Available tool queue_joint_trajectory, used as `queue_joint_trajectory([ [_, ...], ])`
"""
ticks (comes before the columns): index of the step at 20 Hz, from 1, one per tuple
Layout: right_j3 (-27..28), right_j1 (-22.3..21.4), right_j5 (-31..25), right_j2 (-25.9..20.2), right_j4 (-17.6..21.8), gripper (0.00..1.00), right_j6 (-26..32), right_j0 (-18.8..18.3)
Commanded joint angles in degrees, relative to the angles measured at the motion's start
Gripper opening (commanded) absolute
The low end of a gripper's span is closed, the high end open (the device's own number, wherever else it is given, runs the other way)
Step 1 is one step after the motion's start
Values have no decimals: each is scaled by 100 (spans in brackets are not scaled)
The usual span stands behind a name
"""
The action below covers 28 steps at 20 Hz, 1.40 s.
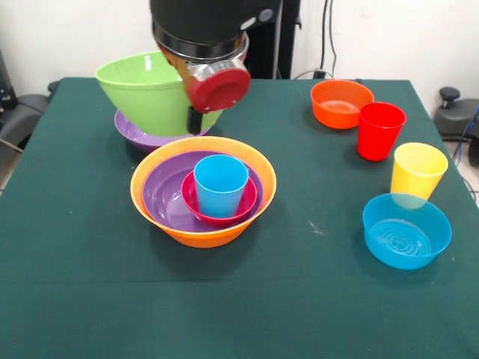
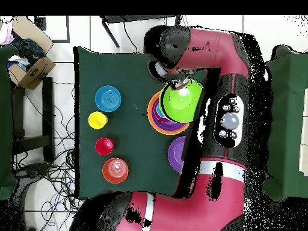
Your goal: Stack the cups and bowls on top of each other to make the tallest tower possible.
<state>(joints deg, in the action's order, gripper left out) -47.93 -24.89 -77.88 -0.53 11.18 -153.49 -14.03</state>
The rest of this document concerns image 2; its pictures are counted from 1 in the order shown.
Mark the green plastic bowl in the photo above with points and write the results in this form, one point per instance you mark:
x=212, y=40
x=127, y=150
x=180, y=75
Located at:
x=182, y=103

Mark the blue plastic cup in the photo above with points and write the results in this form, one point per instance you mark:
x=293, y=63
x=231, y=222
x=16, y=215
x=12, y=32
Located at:
x=158, y=111

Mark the pink plastic bowl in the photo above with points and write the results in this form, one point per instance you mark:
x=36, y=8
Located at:
x=156, y=116

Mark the purple plastic bowl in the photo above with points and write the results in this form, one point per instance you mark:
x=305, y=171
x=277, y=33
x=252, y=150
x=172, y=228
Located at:
x=168, y=126
x=175, y=154

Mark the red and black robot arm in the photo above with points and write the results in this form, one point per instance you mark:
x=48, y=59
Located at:
x=211, y=48

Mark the large orange plastic bowl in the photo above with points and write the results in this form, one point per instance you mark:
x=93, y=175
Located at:
x=150, y=115

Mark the dark green tablecloth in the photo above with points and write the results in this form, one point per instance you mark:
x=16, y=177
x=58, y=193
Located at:
x=115, y=69

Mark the blue plastic bowl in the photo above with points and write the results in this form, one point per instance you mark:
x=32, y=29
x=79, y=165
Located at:
x=108, y=98

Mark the yellow plastic cup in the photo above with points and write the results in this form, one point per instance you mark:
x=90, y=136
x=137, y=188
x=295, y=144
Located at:
x=97, y=120

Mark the red plastic cup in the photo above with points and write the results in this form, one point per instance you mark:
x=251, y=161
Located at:
x=104, y=146

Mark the small red-orange plastic bowl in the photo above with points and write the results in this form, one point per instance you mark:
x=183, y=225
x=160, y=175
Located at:
x=115, y=170

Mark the green cloth covered table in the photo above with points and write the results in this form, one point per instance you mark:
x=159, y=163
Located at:
x=6, y=120
x=288, y=120

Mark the cardboard box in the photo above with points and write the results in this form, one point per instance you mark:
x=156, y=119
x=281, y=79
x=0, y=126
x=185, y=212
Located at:
x=36, y=72

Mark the white panel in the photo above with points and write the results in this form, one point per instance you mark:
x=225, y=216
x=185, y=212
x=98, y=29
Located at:
x=305, y=156

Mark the pile of clothes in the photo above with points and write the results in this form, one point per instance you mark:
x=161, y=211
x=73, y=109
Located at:
x=28, y=50

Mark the black floor device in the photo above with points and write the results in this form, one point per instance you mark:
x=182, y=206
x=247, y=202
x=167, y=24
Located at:
x=36, y=169

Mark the black metal frame table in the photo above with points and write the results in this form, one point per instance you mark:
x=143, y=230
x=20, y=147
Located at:
x=120, y=18

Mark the black floor frame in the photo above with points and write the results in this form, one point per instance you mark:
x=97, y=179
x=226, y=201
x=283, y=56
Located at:
x=39, y=22

